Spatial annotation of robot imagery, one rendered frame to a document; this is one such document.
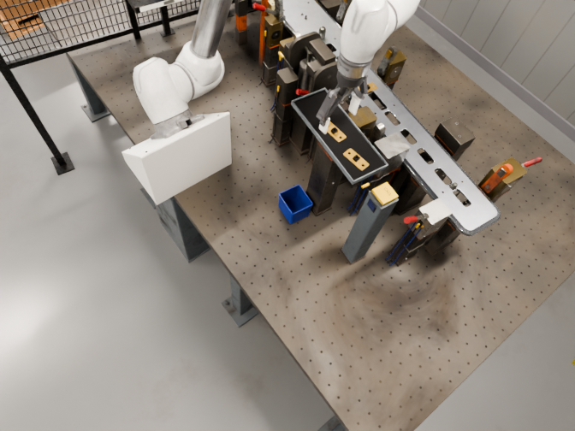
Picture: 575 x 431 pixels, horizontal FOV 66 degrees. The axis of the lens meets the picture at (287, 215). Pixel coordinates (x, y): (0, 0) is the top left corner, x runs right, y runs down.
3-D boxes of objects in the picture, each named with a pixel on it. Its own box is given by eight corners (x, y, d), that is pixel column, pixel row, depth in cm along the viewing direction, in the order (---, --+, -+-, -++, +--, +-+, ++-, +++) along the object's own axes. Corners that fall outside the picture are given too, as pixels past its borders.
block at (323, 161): (331, 209, 183) (355, 141, 144) (316, 216, 180) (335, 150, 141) (318, 191, 187) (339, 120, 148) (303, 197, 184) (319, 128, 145)
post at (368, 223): (365, 256, 174) (400, 200, 135) (350, 265, 171) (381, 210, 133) (354, 241, 177) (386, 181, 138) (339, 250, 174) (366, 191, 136)
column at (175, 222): (188, 262, 240) (171, 202, 182) (159, 222, 250) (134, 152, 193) (235, 233, 251) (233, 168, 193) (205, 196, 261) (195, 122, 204)
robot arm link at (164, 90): (145, 126, 173) (115, 73, 165) (179, 109, 184) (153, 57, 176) (166, 121, 162) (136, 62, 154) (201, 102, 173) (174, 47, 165)
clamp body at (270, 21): (279, 84, 215) (285, 20, 184) (261, 90, 212) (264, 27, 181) (272, 74, 218) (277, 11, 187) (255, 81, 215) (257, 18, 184)
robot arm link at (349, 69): (332, 49, 115) (328, 66, 120) (357, 69, 112) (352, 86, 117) (357, 35, 118) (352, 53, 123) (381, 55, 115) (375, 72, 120)
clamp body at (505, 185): (485, 218, 188) (534, 169, 156) (461, 232, 183) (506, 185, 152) (471, 203, 191) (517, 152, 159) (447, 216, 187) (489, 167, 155)
